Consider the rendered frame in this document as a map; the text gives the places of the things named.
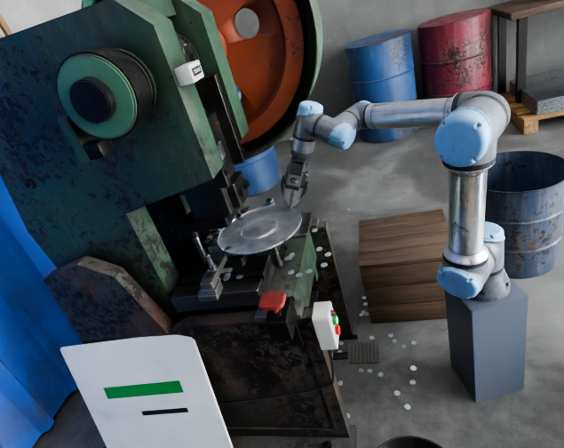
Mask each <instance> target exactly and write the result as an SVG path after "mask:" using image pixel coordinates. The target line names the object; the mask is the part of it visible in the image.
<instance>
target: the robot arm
mask: <svg viewBox="0 0 564 448"><path fill-rule="evenodd" d="M322 110H323V106H322V105H321V104H320V103H317V102H314V101H310V100H305V101H302V102H300V104H299V106H298V113H297V114H296V116H297V117H296V122H295V127H294V132H293V137H292V138H290V140H291V141H292V142H291V146H290V147H291V149H290V153H291V154H292V155H293V156H292V157H291V160H289V163H288V166H287V170H286V171H285V172H286V174H285V176H284V175H283V176H282V182H281V190H282V196H283V199H284V202H285V204H286V205H287V207H288V208H292V207H293V206H295V205H296V204H297V203H298V201H299V200H300V199H301V198H302V197H303V195H304V194H305V193H306V191H307V184H308V180H306V178H307V177H308V175H307V172H308V168H309V164H306V163H305V160H306V158H310V157H311V156H312V153H313V152H314V145H315V142H316V139H317V140H321V141H323V142H325V143H327V144H330V145H331V146H332V147H334V148H340V149H343V150H344V149H348V148H349V147H350V146H351V144H353V141H354V139H355V135H356V132H358V131H359V130H360V129H385V128H424V127H438V129H437V131H436V133H435V136H434V146H435V150H436V152H437V154H438V156H441V160H442V165H443V166H444V167H445V168H446V169H448V170H449V242H448V243H447V244H445V245H444V247H443V250H442V266H441V268H439V270H438V273H437V276H436V277H437V281H438V283H439V285H440V286H441V288H442V289H444V290H445V291H446V292H448V293H449V294H451V295H453V296H456V297H458V298H462V299H470V300H475V301H479V302H493V301H498V300H501V299H503V298H504V297H506V296H507V295H508V293H509V291H510V279H509V277H508V275H507V274H506V272H505V269H504V240H505V237H504V231H503V229H502V228H501V227H499V226H498V225H497V224H495V223H492V222H486V221H485V208H486V193H487V178H488V168H490V167H491V166H493V165H494V164H495V162H496V143H497V138H498V137H499V136H500V135H501V134H502V132H503V131H504V130H505V128H506V127H507V125H508V124H509V122H510V117H511V110H510V107H509V104H508V102H507V101H506V100H505V98H504V97H502V96H501V95H500V94H497V93H495V92H489V91H477V92H459V93H456V94H455V95H454V96H453V97H452V98H441V99H429V100H407V101H395V102H384V103H371V102H368V101H366V100H362V101H360V102H357V103H355V104H353V105H352V106H351V107H350V108H348V109H347V110H345V111H344V112H342V113H341V114H339V115H338V116H335V117H334V118H332V117H330V116H326V115H324V114H323V113H322V112H323V111H322ZM292 189H293V190H294V196H293V197H292V202H290V193H291V191H292Z"/></svg>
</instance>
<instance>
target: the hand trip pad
mask: <svg viewBox="0 0 564 448"><path fill-rule="evenodd" d="M285 300H286V294H285V292H282V291H278V292H265V293H262V295H261V296H260V298H259V301H258V308H259V310H261V311H269V310H273V313H277V312H278V311H279V309H281V308H283V306H284V303H285Z"/></svg>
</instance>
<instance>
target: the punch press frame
mask: <svg viewBox="0 0 564 448"><path fill-rule="evenodd" d="M175 31H176V32H177V33H178V34H179V35H180V36H181V38H182V39H183V40H185V42H186V44H191V47H192V50H193V52H192V53H190V54H189V59H190V62H191V61H195V60H199V62H200V65H201V67H202V70H203V74H204V76H210V75H214V74H218V79H219V81H220V84H221V87H222V90H223V92H225V93H226V96H225V98H226V103H227V105H228V108H229V111H230V114H231V117H232V119H233V121H235V125H234V127H235V129H236V132H237V135H238V138H239V140H242V139H243V138H244V136H245V135H246V133H247V132H248V131H249V126H248V123H247V120H246V117H245V114H244V112H243V108H242V103H241V101H240V98H239V95H238V92H237V89H236V86H235V83H234V79H233V76H232V72H231V69H230V67H229V64H228V61H227V58H226V53H225V50H224V47H223V44H222V42H221V39H220V35H219V32H218V28H217V25H216V22H215V20H214V16H213V13H212V10H210V9H209V8H207V7H206V6H204V5H203V4H201V3H199V2H198V1H196V0H104V1H102V2H99V3H96V4H93V5H90V6H87V7H84V8H83V9H80V10H77V11H74V12H71V13H68V14H65V15H62V16H60V17H58V18H55V19H52V20H48V21H46V22H43V23H41V24H38V25H35V26H33V27H30V28H26V29H23V30H21V31H19V32H16V33H13V34H10V35H8V36H4V37H1V38H0V176H1V178H2V180H3V182H4V184H5V186H6V188H7V190H8V192H9V194H10V196H11V198H12V201H13V202H14V204H15V206H16V208H17V210H18V213H19V215H20V217H21V219H22V221H23V223H24V225H25V227H26V229H27V231H28V233H29V234H30V235H31V236H32V237H33V238H34V240H35V241H36V242H37V244H38V245H39V246H40V247H41V249H42V250H43V251H44V253H45V254H46V255H47V256H48V257H49V259H50V260H51V261H52V263H53V264H54V265H55V266H56V268H60V267H62V266H64V265H66V264H68V263H70V262H72V261H74V260H77V259H80V258H82V257H83V256H85V255H88V256H91V257H93V258H96V259H99V260H104V261H106V262H109V263H112V264H115V265H117V266H120V267H123V268H124V270H125V271H126V272H127V273H128V274H129V275H130V276H131V277H132V278H133V279H134V280H135V281H136V282H137V284H138V285H139V286H140V287H141V288H142V289H143V290H144V291H145V292H146V293H147V294H148V296H149V297H150V298H151V299H152V300H153V301H154V302H155V303H156V304H157V305H158V306H159V307H160V308H161V310H162V311H163V312H164V313H165V314H166V315H167V316H168V317H169V318H170V319H171V320H172V321H173V323H174V324H176V323H178V322H179V321H181V320H182V319H184V318H186V317H187V316H194V315H206V314H217V313H228V312H240V311H252V310H257V309H258V306H249V307H238V308H217V309H206V310H196V311H184V312H177V310H176V309H175V307H174V305H173V304H172V302H171V295H172V294H173V293H174V291H175V289H176V288H177V287H179V282H180V280H181V279H182V277H183V275H184V274H185V273H186V271H187V269H188V267H189V265H190V264H191V262H192V260H193V259H194V257H195V255H196V254H197V252H198V251H197V249H196V246H195V243H194V241H193V239H190V237H189V235H188V233H185V231H184V229H183V227H182V225H181V224H182V222H183V221H184V219H185V218H186V217H187V215H188V214H189V213H190V212H191V210H190V207H189V205H188V203H187V200H186V198H185V195H183V196H174V195H175V194H177V193H180V192H182V191H185V190H187V189H190V188H193V187H195V186H198V185H200V184H203V183H204V182H207V181H210V180H213V179H214V178H215V176H216V175H217V174H218V172H219V170H220V169H221V168H222V166H223V165H224V163H223V161H222V158H221V155H220V153H219V151H218V146H217V143H216V141H215V139H214V136H213V134H212V131H211V127H210V125H209V122H208V119H207V116H206V115H205V112H204V109H203V105H202V103H201V100H200V98H199V95H198V92H197V90H196V88H195V83H193V84H188V85H184V86H179V82H178V80H177V78H176V76H175V73H174V70H173V69H174V68H177V67H179V66H181V65H183V64H185V63H187V62H186V59H185V56H184V53H183V52H182V49H181V46H180V43H179V40H178V37H177V34H176V32H175ZM100 46H104V47H109V48H113V49H116V50H117V51H119V52H122V53H124V54H125V55H127V56H128V57H130V58H131V59H132V60H133V61H134V62H135V63H136V64H137V65H138V66H139V68H140V69H141V70H142V72H143V74H144V75H145V77H146V79H147V81H148V84H149V87H150V91H151V96H152V107H151V111H150V114H149V116H148V119H147V120H146V122H145V123H143V125H141V126H140V127H139V128H138V129H136V130H135V131H133V132H131V133H130V134H129V135H127V136H126V137H124V138H122V139H120V140H112V142H113V144H114V146H113V149H114V151H113V152H112V153H111V154H109V155H108V156H106V157H104V158H101V159H97V160H92V161H90V162H88V163H84V164H81V163H80V161H79V159H78V157H77V156H76V154H75V151H74V150H73V149H72V147H71V145H70V143H69V141H68V139H67V137H66V135H65V133H64V132H63V131H62V129H61V127H60V125H59V123H58V119H59V118H61V117H63V116H66V115H67V114H66V112H65V111H64V109H63V107H62V106H61V104H60V100H59V98H58V94H57V90H56V75H57V71H58V68H59V66H60V63H61V62H62V61H63V60H64V59H65V58H66V57H67V56H68V55H70V54H72V53H75V52H80V51H83V50H87V49H90V48H93V47H100ZM283 242H284V243H285V244H286V245H287V246H288V249H287V252H286V256H285V257H288V256H290V254H291V253H293V252H294V253H295V256H294V257H292V259H291V260H286V261H284V262H283V265H282V266H281V267H279V268H276V267H274V272H273V275H272V278H271V282H270V285H269V287H268V291H267V292H278V291H282V292H285V294H286V297H291V298H292V300H302V301H303V302H304V307H308V306H309V302H310V297H311V291H312V286H313V282H317V280H318V273H317V270H316V266H315V265H316V260H317V256H316V252H315V249H314V243H313V240H312V237H311V233H310V231H309V235H308V236H307V237H301V238H295V239H288V240H287V241H283ZM308 269H312V272H311V273H309V274H307V273H306V270H308ZM290 270H294V273H293V274H292V275H289V274H288V271H290ZM299 272H300V273H302V274H303V275H302V276H301V277H296V274H297V273H299Z"/></svg>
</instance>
